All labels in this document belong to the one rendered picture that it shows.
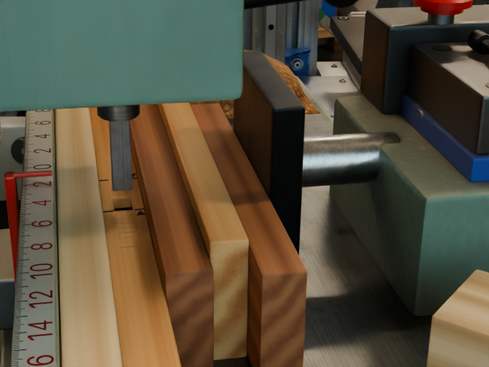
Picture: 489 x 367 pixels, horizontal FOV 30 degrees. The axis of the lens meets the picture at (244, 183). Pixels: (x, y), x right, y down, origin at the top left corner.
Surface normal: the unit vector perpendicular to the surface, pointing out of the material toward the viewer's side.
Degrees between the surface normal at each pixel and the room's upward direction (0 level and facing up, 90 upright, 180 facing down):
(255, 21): 90
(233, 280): 90
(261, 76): 0
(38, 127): 0
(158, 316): 0
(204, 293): 90
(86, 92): 90
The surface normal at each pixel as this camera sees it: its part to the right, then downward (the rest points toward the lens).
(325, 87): 0.01, -0.91
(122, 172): 0.19, 0.40
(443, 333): -0.57, 0.33
